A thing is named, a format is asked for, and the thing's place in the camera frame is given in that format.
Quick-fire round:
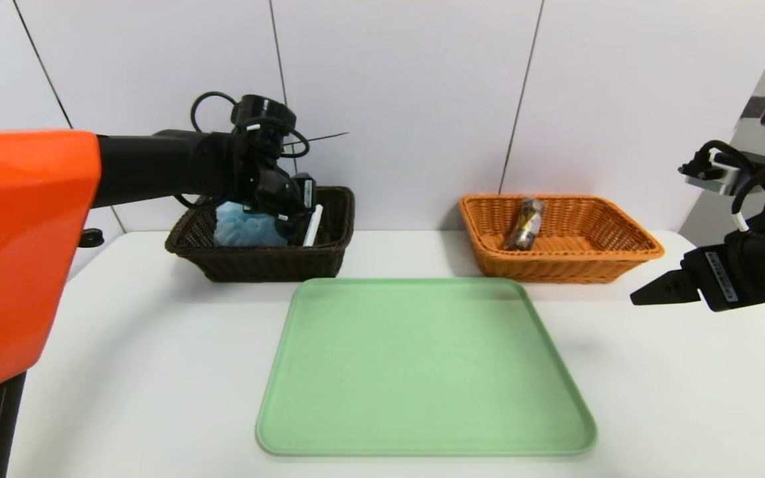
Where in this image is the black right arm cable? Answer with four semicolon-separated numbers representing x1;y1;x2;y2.
688;129;765;233

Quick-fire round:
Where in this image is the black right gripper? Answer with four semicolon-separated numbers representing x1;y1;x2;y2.
630;230;765;312

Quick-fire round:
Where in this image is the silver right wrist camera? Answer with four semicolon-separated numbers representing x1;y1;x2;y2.
679;151;755;197

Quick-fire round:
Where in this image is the thin black zip tie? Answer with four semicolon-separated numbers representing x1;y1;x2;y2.
290;131;350;144

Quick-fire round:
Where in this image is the light blue mesh bath sponge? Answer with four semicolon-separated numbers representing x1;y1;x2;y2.
214;201;290;248

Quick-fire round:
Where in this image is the white marker pen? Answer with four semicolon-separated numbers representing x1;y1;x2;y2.
302;204;324;248

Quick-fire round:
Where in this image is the orange wicker basket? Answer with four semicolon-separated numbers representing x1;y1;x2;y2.
459;194;663;284

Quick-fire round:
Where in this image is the chocolate candy packet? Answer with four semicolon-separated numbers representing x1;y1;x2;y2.
503;197;547;252

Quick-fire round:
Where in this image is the light green plastic tray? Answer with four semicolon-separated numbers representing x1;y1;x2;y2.
256;278;597;457

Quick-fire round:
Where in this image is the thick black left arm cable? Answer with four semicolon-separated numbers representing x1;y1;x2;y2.
173;92;310;210

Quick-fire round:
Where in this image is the dark brown wicker basket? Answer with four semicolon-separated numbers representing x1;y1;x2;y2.
165;187;356;283

